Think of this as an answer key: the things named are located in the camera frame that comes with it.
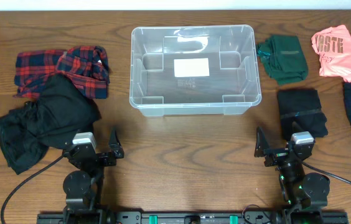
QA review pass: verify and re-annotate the black garment with band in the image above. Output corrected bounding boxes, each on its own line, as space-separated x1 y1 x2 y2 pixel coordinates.
277 89 328 141

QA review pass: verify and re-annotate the dark green garment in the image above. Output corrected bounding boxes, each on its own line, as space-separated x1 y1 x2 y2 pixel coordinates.
256 35 309 85

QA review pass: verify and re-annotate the pink printed t-shirt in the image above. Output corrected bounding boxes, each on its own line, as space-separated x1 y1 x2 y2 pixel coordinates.
311 25 351 83

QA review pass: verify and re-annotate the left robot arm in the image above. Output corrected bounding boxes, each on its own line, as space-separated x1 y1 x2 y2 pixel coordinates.
63 128 124 224

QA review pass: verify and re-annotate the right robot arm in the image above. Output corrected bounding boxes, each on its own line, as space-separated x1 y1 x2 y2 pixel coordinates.
254 127 330 224

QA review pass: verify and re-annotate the red navy plaid shirt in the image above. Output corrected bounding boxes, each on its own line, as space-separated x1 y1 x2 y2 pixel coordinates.
14 45 110 99

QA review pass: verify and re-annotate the clear plastic storage bin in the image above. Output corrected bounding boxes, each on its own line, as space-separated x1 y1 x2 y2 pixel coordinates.
129 24 262 117

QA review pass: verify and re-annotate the right black cable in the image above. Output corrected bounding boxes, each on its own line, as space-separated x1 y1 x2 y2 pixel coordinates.
299 160 351 224

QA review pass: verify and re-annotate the black cable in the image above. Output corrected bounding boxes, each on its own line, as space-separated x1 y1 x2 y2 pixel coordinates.
299 160 351 224
0 154 65 224

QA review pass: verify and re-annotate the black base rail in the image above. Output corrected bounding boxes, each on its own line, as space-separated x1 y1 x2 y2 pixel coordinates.
36 210 349 224

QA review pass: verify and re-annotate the left black cable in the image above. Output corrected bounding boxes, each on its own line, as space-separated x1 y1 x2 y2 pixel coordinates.
0 154 65 224

